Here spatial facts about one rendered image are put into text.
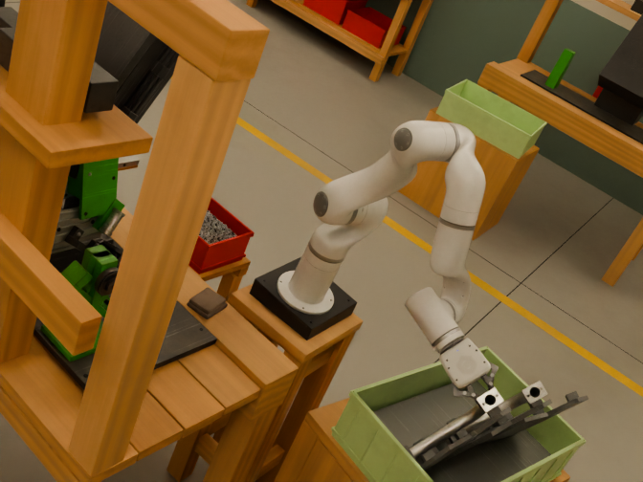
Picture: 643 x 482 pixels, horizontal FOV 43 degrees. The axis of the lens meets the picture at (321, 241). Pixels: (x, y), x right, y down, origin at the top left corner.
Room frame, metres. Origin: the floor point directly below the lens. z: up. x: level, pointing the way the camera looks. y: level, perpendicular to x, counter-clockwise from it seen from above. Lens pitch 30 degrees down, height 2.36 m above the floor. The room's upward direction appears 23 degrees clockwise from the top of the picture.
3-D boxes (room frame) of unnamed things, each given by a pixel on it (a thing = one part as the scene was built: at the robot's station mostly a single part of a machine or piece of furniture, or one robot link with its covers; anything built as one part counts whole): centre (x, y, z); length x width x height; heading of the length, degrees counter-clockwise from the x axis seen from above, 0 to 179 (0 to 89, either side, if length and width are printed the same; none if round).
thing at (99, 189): (1.88, 0.65, 1.17); 0.13 x 0.12 x 0.20; 61
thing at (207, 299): (1.89, 0.23, 0.91); 0.10 x 0.08 x 0.03; 161
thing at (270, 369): (2.10, 0.60, 0.82); 1.50 x 0.14 x 0.15; 61
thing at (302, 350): (2.14, -0.02, 0.83); 0.32 x 0.32 x 0.04; 64
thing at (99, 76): (1.52, 0.59, 1.59); 0.15 x 0.07 x 0.07; 61
